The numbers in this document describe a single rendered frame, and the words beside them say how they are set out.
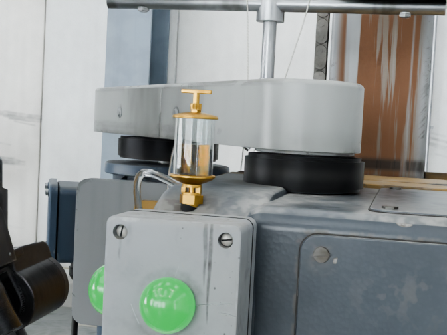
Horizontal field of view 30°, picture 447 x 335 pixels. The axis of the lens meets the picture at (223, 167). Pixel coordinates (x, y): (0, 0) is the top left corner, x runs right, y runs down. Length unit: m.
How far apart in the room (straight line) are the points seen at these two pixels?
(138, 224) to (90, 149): 5.63
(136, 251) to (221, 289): 0.05
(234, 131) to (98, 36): 5.46
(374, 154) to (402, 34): 0.14
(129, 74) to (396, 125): 4.60
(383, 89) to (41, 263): 0.43
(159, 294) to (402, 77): 0.59
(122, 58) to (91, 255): 4.63
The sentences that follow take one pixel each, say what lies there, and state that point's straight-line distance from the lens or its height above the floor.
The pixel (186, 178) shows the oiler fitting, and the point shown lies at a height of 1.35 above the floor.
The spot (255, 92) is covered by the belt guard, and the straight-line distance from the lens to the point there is 0.62.
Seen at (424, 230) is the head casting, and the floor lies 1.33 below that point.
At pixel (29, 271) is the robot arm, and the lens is 0.76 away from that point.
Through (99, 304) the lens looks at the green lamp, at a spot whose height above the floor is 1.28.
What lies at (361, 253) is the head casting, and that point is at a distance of 0.48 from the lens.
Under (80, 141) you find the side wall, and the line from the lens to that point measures 6.10.
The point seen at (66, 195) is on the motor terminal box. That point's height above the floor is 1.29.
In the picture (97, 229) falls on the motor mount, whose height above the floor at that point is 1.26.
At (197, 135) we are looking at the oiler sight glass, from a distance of 0.51.
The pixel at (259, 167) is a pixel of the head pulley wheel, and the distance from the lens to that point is 0.60.
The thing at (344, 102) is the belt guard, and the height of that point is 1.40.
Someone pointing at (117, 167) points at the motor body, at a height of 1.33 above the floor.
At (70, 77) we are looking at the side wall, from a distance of 6.14.
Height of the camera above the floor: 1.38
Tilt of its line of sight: 3 degrees down
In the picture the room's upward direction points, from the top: 3 degrees clockwise
